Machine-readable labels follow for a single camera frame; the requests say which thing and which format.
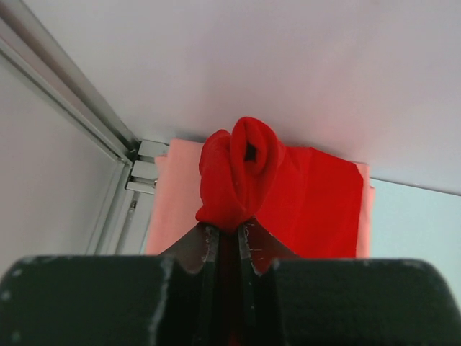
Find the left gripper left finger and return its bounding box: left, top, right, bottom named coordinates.
left=158, top=223, right=220, bottom=345

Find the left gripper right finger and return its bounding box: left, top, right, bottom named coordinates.
left=238, top=218, right=299, bottom=345

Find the red t shirt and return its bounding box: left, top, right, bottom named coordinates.
left=196, top=117, right=364, bottom=259

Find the folded pink t shirt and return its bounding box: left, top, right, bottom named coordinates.
left=143, top=138, right=377, bottom=260

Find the left aluminium frame post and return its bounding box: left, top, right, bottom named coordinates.
left=1, top=1, right=169, bottom=255

